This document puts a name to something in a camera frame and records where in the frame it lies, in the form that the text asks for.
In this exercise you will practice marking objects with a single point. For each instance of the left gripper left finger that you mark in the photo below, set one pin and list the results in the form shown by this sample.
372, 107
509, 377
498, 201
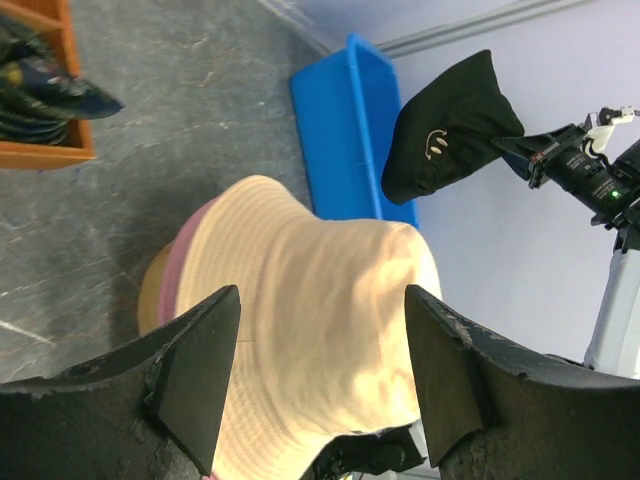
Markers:
150, 409

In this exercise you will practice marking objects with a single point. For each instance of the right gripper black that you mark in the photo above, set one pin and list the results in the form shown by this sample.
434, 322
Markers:
558, 156

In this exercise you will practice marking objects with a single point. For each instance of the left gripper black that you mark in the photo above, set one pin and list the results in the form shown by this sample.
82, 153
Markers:
390, 450

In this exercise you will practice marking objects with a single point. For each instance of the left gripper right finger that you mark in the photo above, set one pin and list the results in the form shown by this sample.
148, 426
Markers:
494, 409

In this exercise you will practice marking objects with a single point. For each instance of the black cap with logo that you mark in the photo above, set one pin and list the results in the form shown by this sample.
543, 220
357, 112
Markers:
444, 133

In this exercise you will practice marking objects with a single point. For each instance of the beige hat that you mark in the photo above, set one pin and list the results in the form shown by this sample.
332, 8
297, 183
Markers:
322, 348

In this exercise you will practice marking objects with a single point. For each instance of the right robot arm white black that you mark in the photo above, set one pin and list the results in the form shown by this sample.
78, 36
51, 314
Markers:
614, 346

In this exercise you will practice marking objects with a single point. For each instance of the wooden hat stand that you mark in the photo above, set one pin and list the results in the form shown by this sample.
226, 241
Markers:
155, 300

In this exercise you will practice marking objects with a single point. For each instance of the blue plastic bin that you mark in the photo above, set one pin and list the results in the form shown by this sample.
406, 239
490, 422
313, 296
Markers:
346, 105

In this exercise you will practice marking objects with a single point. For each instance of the orange compartment tray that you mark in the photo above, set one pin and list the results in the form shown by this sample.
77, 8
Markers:
47, 144

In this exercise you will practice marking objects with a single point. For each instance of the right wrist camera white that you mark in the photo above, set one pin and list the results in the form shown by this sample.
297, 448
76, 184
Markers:
605, 125

